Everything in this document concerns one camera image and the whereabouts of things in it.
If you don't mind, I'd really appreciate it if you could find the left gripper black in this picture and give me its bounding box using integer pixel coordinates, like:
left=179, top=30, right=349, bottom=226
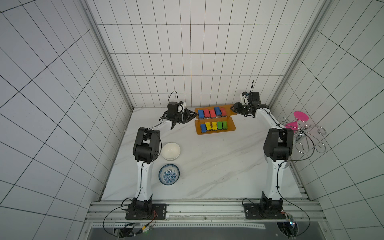
left=175, top=108, right=198, bottom=124

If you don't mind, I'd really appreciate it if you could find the red eraser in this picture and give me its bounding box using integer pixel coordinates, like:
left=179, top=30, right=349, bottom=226
left=210, top=109, right=217, bottom=118
left=220, top=108, right=227, bottom=117
left=203, top=109, right=211, bottom=118

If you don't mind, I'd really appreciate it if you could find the blue eraser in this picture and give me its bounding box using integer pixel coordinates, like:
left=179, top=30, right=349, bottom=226
left=214, top=107, right=222, bottom=116
left=200, top=124, right=207, bottom=134
left=198, top=110, right=205, bottom=119

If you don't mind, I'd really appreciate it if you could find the orange wooden two-tier shelf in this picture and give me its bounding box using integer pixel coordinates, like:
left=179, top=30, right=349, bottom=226
left=195, top=105, right=237, bottom=135

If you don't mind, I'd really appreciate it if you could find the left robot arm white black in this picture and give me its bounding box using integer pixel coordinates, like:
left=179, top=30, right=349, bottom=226
left=132, top=101, right=197, bottom=209

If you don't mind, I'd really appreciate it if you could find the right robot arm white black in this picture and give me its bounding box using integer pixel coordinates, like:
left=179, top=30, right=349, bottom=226
left=231, top=94, right=294, bottom=212

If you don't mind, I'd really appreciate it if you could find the bottom green eraser left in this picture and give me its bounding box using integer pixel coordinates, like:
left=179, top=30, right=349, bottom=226
left=217, top=121, right=223, bottom=130

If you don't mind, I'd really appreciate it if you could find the bottom yellow eraser left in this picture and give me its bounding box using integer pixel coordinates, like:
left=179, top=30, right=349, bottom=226
left=205, top=122, right=212, bottom=131

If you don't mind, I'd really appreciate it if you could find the yellow eraser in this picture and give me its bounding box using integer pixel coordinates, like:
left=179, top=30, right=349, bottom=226
left=212, top=122, right=218, bottom=131
left=205, top=122, right=212, bottom=131

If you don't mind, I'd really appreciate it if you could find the bottom yellow eraser right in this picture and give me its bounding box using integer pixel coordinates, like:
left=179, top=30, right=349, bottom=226
left=212, top=122, right=218, bottom=131

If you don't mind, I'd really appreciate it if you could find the white bowl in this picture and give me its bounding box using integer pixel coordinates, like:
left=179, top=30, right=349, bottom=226
left=161, top=143, right=181, bottom=161

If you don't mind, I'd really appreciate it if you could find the blue patterned bowl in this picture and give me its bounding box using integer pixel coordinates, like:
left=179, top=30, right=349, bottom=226
left=159, top=164, right=180, bottom=186

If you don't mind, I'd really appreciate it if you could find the right electronics board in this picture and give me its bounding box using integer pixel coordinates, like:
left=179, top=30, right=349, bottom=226
left=277, top=214, right=299, bottom=238

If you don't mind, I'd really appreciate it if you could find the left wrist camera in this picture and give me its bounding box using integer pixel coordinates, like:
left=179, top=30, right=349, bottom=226
left=178, top=101, right=187, bottom=112

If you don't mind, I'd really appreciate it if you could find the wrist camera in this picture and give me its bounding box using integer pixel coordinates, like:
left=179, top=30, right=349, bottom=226
left=241, top=92, right=261, bottom=105
left=178, top=101, right=187, bottom=112

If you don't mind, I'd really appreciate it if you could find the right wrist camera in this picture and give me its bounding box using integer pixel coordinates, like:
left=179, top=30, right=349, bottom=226
left=241, top=92, right=261, bottom=105

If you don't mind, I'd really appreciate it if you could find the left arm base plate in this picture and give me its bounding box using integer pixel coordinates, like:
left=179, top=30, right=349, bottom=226
left=125, top=204, right=168, bottom=220

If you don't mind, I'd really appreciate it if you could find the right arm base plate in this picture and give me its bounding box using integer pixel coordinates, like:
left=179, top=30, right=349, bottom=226
left=243, top=204, right=286, bottom=220

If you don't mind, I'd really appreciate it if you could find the left electronics board with wires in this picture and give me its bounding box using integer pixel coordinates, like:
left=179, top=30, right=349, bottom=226
left=114, top=223, right=153, bottom=239

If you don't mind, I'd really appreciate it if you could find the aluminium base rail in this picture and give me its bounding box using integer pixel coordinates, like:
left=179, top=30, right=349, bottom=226
left=85, top=199, right=326, bottom=229

